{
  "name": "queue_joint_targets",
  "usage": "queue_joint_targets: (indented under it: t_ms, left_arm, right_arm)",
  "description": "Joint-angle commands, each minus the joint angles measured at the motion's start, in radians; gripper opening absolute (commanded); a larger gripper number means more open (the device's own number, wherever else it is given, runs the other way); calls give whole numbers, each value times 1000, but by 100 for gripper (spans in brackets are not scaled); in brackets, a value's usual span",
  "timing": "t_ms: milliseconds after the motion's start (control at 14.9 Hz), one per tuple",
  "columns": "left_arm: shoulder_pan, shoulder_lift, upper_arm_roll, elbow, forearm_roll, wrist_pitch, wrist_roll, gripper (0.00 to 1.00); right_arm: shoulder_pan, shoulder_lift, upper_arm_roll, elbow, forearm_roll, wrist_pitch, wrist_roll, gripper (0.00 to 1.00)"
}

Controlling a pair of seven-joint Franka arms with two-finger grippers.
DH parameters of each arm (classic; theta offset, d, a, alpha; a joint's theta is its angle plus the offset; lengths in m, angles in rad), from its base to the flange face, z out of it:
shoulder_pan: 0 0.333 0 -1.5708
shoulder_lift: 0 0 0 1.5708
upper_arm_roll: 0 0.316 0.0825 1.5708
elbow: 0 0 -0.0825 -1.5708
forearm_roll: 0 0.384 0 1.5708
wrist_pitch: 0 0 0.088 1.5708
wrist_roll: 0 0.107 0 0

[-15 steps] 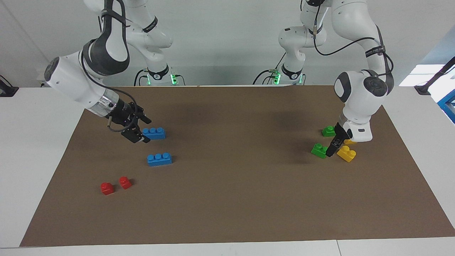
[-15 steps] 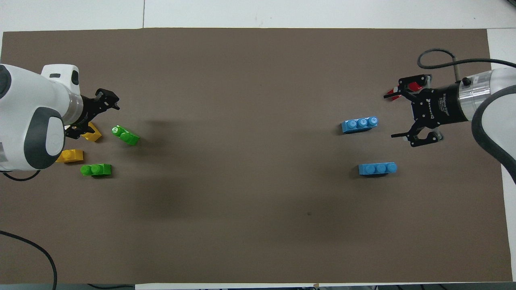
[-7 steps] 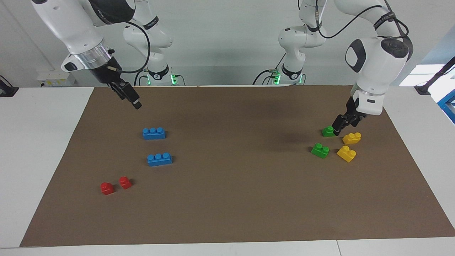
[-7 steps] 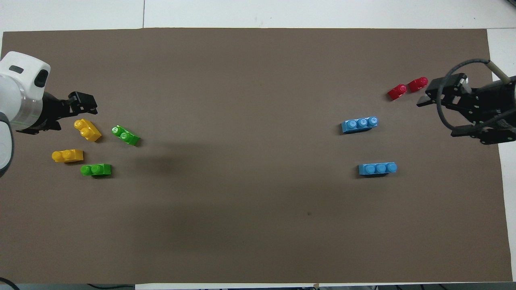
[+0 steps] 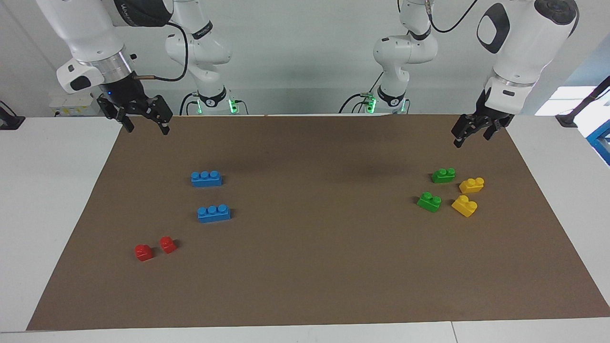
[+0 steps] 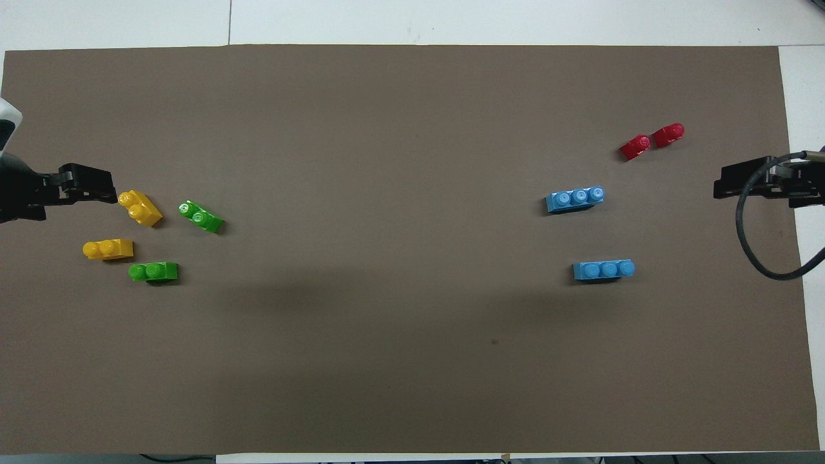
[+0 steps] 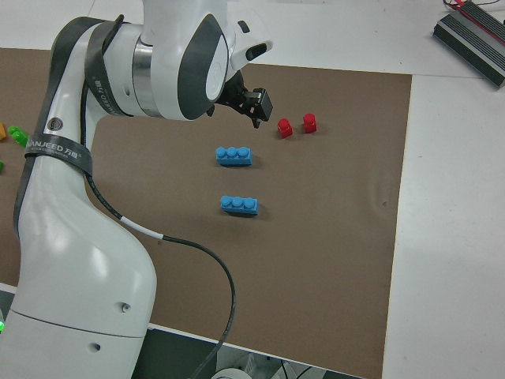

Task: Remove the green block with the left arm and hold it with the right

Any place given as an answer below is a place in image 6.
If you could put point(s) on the red one-stud block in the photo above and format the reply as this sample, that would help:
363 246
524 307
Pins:
668 135
635 147

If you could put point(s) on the yellow two-stud block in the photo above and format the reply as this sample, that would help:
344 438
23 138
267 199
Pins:
108 249
142 209

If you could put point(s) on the brown paper mat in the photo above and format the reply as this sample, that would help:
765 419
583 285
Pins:
412 322

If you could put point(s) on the blue three-stud block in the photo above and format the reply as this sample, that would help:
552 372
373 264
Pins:
604 270
573 200

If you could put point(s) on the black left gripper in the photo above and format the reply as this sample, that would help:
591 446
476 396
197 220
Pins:
22 190

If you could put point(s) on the green two-stud block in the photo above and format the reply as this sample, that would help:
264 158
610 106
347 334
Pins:
155 271
201 217

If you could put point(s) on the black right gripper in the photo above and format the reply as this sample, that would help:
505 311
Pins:
802 183

